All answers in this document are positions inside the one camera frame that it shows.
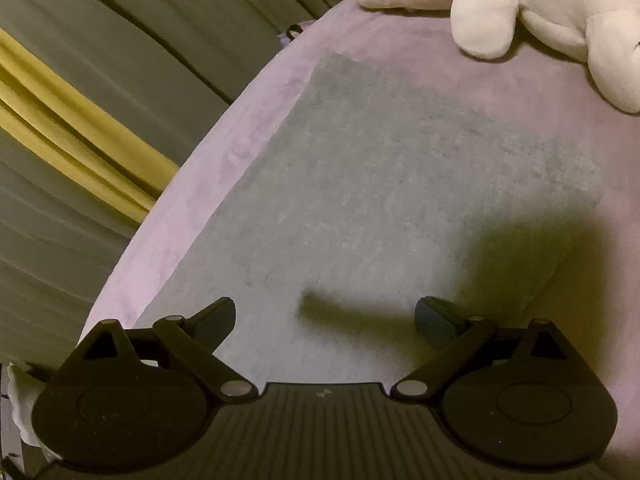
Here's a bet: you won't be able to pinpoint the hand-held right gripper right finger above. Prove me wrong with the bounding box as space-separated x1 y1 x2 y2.
390 296 571 403

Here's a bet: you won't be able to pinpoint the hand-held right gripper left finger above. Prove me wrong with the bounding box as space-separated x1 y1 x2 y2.
75 297 258 403

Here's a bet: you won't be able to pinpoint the grey pants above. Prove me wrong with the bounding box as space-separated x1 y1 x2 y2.
135 52 606 391

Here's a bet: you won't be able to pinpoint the grey-green curtain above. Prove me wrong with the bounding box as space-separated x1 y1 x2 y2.
0 132 151 366
0 0 346 166

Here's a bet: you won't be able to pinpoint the white crumpled tissue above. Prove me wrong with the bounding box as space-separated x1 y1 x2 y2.
4 362 63 461

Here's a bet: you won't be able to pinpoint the yellow curtain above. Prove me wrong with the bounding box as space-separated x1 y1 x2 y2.
0 27 181 223

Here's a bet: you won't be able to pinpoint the pink fleece blanket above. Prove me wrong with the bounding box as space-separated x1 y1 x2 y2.
92 0 640 466

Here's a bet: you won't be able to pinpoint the white plush toy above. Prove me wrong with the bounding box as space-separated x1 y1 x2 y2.
450 0 640 113

